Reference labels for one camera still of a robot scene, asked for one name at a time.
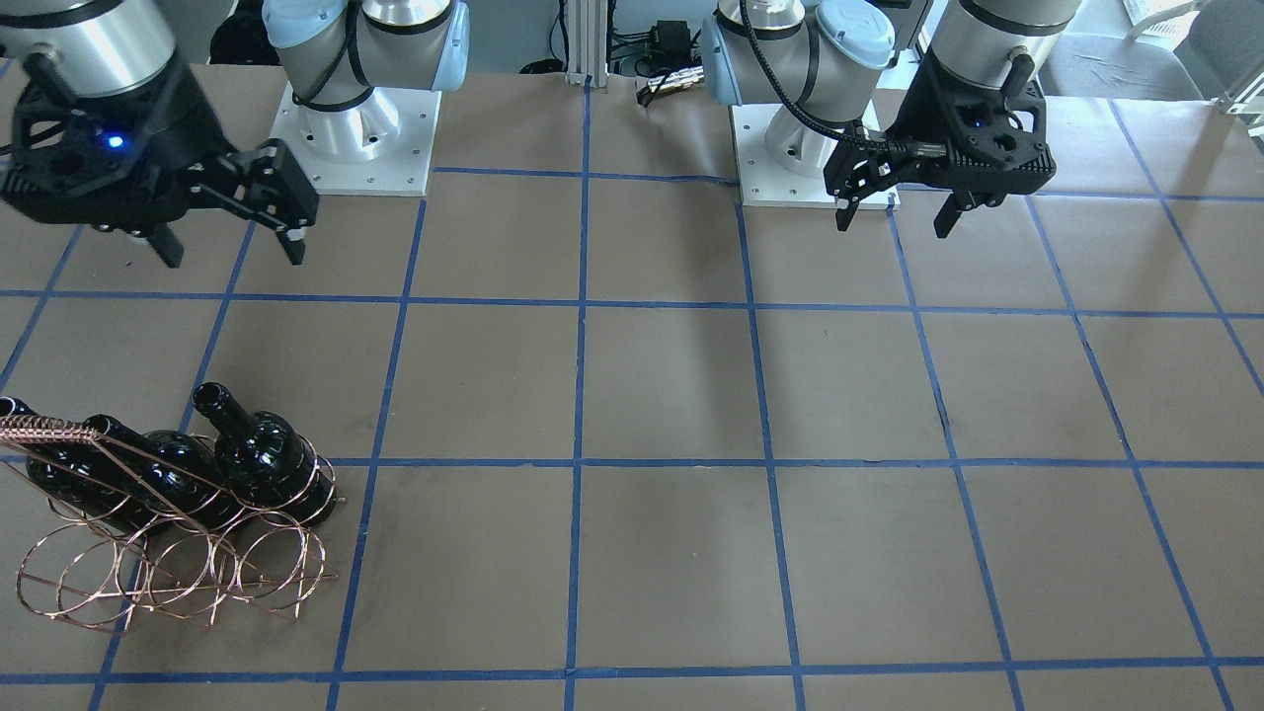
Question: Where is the aluminium frame post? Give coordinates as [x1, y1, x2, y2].
[562, 0, 612, 94]

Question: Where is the dark bottle in basket front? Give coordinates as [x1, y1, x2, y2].
[193, 382, 336, 525]

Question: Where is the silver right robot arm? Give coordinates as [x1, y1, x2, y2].
[3, 1, 471, 269]

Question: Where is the dark wine bottle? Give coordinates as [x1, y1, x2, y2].
[83, 414, 244, 531]

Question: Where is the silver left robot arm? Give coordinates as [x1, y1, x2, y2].
[700, 1, 1079, 238]

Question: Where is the dark bottle in basket rear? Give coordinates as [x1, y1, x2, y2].
[1, 397, 172, 536]

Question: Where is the dark bottle in basket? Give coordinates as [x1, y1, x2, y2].
[193, 382, 336, 525]
[1, 397, 172, 536]

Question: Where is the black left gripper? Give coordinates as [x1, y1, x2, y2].
[825, 53, 1057, 239]

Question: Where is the black braided cable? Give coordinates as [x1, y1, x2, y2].
[737, 0, 919, 159]

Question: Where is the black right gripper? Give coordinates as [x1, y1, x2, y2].
[3, 59, 320, 269]

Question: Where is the copper wire wine basket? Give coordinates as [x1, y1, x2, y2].
[3, 415, 339, 635]

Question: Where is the grey office chair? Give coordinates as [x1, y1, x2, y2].
[1039, 1, 1263, 105]

